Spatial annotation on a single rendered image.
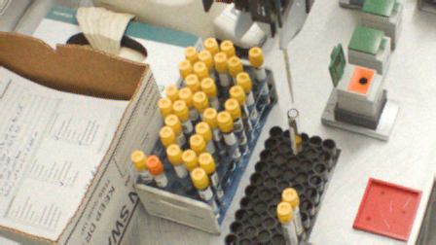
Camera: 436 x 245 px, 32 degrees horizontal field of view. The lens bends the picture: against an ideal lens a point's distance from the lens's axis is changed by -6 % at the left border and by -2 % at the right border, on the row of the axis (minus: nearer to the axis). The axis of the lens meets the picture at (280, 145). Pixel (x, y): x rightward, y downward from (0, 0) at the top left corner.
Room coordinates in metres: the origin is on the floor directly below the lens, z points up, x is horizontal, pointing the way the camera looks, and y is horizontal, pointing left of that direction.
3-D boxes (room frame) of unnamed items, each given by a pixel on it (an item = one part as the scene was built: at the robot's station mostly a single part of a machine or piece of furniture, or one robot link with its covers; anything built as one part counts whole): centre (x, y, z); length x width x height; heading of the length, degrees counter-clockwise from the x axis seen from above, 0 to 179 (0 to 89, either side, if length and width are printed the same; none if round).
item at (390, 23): (0.67, -0.17, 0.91); 0.05 x 0.04 x 0.07; 60
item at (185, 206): (0.53, 0.08, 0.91); 0.20 x 0.10 x 0.07; 150
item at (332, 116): (0.55, -0.11, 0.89); 0.09 x 0.05 x 0.04; 59
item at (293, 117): (0.50, -0.02, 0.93); 0.01 x 0.01 x 0.10; 61
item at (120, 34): (0.69, 0.20, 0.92); 0.24 x 0.12 x 0.10; 60
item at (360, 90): (0.55, -0.11, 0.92); 0.05 x 0.04 x 0.06; 59
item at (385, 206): (0.41, -0.11, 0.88); 0.07 x 0.07 x 0.01; 60
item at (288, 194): (0.45, 0.01, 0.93); 0.17 x 0.09 x 0.11; 151
